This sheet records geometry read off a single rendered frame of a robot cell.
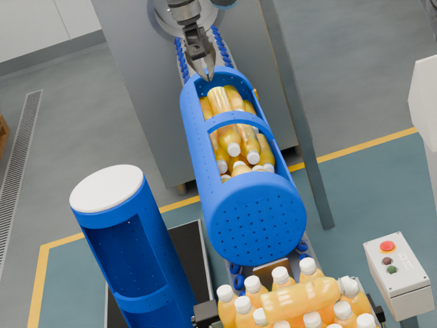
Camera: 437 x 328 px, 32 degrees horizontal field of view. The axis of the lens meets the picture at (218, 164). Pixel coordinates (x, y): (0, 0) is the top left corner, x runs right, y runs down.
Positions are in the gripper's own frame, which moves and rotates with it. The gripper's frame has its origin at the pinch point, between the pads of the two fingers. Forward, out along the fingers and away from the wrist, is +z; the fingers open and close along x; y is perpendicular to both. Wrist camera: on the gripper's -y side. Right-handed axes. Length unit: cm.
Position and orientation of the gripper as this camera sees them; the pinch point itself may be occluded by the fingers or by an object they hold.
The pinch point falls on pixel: (209, 78)
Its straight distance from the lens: 232.8
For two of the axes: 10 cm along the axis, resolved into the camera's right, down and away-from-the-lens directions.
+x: -9.5, 3.2, 0.3
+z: 2.9, 8.2, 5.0
